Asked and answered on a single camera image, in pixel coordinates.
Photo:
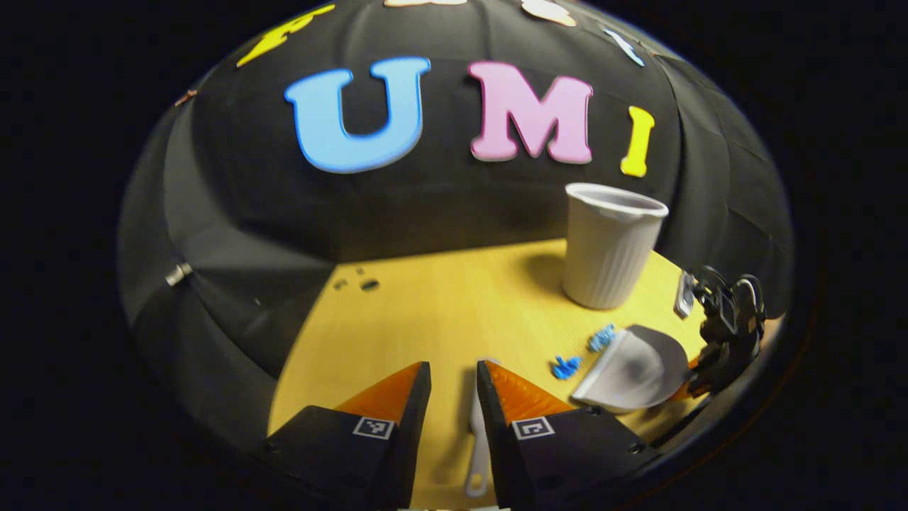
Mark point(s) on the red cloth clip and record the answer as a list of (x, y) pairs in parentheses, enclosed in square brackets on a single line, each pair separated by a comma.
[(186, 97)]

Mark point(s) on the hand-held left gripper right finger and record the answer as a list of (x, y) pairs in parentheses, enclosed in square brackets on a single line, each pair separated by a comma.
[(496, 440)]

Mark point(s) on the small grey broom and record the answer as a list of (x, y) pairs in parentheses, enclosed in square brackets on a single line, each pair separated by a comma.
[(479, 454)]

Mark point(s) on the grey dustpan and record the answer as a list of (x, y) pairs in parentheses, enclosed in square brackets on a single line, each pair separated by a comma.
[(631, 372)]

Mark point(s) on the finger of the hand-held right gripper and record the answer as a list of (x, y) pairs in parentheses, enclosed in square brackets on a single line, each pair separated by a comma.
[(694, 364), (682, 392)]

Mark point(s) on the blue paper scrap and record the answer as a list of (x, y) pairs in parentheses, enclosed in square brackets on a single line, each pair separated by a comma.
[(601, 338), (565, 367)]

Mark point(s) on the silver cloth clip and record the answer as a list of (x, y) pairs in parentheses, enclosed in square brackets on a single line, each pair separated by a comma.
[(179, 273)]

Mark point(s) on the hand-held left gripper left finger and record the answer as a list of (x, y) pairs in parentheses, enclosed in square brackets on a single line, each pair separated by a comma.
[(404, 440)]

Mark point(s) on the white ribbed garbage bin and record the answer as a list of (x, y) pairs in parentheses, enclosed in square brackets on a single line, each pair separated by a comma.
[(610, 262)]

